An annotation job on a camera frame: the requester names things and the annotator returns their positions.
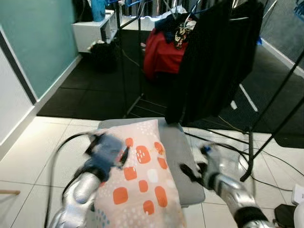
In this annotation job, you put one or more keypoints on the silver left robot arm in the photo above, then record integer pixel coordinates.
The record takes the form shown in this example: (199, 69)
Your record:
(78, 202)

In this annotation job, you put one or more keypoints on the wooden stick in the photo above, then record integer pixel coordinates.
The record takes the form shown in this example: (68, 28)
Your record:
(9, 192)

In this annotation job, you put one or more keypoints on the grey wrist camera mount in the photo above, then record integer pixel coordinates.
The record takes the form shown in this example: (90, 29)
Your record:
(213, 164)
(107, 151)

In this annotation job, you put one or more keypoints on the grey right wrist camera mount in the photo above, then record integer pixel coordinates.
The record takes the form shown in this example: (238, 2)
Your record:
(213, 164)

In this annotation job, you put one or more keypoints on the dark patterned garment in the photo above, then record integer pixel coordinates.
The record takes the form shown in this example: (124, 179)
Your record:
(173, 28)

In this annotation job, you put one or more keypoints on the pink pillow with orange patches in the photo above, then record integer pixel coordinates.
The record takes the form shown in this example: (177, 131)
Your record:
(142, 190)

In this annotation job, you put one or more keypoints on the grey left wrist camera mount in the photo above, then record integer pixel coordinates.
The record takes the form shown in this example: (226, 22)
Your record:
(107, 151)

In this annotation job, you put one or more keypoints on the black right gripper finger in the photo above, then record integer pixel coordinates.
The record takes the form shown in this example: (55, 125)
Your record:
(188, 171)

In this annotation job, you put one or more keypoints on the black hanging garment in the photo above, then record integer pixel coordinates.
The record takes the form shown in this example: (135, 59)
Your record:
(218, 61)

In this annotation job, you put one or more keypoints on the white shelf unit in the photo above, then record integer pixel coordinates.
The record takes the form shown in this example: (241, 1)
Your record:
(90, 31)

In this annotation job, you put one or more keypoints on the white round object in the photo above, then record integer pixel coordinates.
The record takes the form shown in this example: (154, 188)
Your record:
(299, 216)

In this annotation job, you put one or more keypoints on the black box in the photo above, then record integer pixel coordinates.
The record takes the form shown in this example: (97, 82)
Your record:
(284, 216)

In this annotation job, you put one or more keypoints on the red hanging garment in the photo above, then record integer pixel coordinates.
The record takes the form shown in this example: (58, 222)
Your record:
(161, 59)

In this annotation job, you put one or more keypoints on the black metal clothes rack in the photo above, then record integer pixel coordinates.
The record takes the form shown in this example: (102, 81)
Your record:
(285, 124)

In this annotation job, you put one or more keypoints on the black bag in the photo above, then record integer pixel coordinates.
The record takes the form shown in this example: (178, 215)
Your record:
(104, 57)

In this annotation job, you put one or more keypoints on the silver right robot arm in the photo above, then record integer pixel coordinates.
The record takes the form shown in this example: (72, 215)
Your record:
(237, 197)

